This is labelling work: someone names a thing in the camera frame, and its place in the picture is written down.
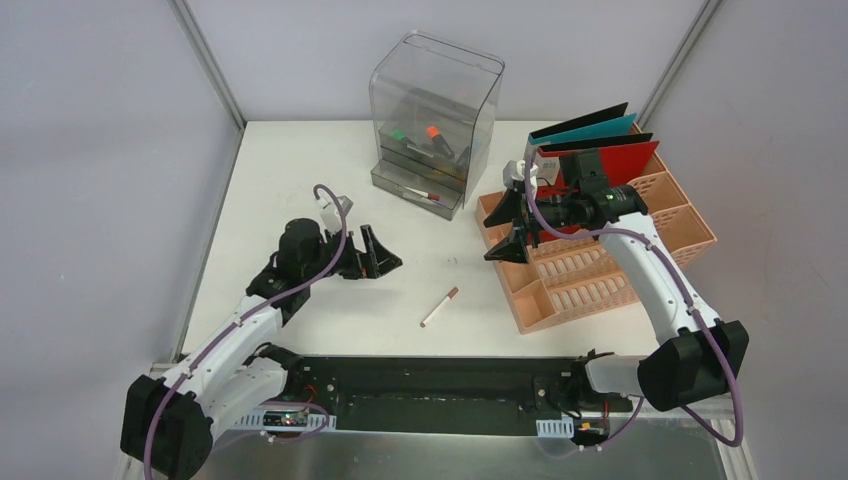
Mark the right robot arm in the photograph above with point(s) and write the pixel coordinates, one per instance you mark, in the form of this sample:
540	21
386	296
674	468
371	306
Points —
699	354

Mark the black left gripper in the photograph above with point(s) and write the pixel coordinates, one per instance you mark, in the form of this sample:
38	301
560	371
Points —
357	258

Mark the blue cap brown marker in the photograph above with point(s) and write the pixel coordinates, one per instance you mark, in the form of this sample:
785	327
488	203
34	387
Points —
439	306

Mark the clear drawer organizer box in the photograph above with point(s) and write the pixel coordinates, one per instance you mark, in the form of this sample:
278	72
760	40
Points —
428	80

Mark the peach plastic desk organizer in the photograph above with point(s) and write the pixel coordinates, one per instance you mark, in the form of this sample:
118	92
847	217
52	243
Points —
568	280

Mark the orange tip black highlighter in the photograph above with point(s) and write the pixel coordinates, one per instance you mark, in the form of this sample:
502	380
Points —
439	142

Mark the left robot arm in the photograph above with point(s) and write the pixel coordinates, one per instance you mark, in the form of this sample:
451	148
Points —
171	423

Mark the red notebook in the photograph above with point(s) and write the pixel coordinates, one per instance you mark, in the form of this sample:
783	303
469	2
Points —
623	158

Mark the green tip black highlighter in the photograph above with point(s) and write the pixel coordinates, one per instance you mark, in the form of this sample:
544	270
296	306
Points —
403	139

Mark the brown cap acrylic marker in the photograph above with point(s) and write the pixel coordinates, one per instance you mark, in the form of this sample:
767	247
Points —
407	190

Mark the teal notebook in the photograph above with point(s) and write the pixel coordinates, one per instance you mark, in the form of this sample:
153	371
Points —
611	121

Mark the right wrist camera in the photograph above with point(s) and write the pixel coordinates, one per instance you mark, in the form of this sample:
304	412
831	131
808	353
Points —
517	175

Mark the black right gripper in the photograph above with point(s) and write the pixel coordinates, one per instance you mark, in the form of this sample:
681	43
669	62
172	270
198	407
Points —
511	248

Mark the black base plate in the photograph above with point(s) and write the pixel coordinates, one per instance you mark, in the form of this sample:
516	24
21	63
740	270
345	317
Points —
447	395

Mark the left circuit board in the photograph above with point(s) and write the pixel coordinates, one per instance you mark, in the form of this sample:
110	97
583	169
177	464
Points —
285	419

